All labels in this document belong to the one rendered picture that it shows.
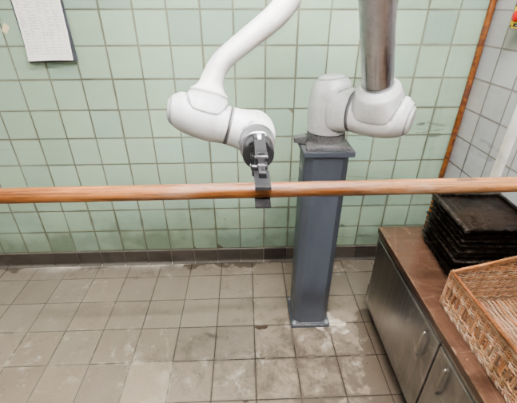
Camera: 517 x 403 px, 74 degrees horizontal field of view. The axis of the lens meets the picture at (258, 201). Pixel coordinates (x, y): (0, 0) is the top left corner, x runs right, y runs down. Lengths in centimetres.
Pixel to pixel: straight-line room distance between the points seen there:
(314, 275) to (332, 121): 76
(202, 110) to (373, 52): 54
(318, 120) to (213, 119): 57
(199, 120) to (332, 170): 70
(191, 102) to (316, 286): 118
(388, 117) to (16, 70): 174
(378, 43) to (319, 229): 80
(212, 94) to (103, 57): 111
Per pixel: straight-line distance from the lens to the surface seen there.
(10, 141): 231
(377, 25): 110
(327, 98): 133
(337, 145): 140
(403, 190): 71
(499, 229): 147
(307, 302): 185
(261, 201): 65
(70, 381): 198
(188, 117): 90
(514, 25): 188
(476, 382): 125
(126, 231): 233
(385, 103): 123
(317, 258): 166
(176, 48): 185
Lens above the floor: 150
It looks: 30 degrees down
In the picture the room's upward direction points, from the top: straight up
